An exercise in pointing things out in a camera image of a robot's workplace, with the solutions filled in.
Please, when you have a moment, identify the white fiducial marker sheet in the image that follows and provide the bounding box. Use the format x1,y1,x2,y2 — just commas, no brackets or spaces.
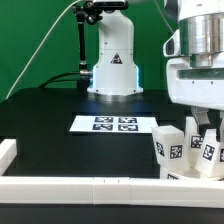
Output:
70,115,158,133

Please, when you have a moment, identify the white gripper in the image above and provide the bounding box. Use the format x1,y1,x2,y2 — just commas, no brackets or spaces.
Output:
162,29,224,143

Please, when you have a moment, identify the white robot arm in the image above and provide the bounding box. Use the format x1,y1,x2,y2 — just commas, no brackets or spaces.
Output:
88,0,224,141

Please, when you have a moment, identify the black camera on mount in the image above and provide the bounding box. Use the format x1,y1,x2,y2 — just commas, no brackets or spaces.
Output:
93,0,128,10

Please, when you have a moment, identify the white cable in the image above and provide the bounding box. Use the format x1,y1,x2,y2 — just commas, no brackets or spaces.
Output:
4,0,176,101

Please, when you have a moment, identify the white U-shaped boundary frame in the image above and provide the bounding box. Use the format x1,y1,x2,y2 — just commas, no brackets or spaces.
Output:
0,139,224,208

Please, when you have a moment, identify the white round stool seat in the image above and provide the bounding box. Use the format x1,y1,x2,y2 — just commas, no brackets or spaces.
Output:
160,167,224,181

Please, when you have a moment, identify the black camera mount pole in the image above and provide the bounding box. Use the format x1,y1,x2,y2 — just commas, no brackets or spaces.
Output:
72,0,102,91

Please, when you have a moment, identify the black cable at base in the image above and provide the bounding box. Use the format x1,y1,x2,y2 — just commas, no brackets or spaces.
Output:
38,71,83,90

